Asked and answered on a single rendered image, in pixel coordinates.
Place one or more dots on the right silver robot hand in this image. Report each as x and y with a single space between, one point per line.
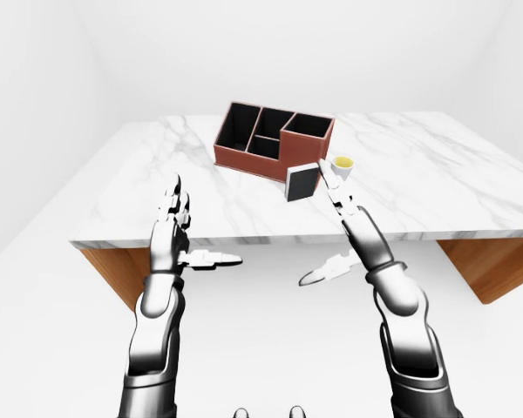
370 244

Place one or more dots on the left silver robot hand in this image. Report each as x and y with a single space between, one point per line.
165 244

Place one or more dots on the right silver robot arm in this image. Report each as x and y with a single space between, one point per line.
414 348

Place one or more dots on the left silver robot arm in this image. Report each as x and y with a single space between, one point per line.
150 348

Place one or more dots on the black book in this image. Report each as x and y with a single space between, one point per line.
303 183

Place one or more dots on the red-brown desk caddy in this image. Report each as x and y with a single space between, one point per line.
270 141

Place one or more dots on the white cup with yellow inside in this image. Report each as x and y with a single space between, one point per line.
342 167

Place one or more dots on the white marble table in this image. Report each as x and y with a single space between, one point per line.
314 183

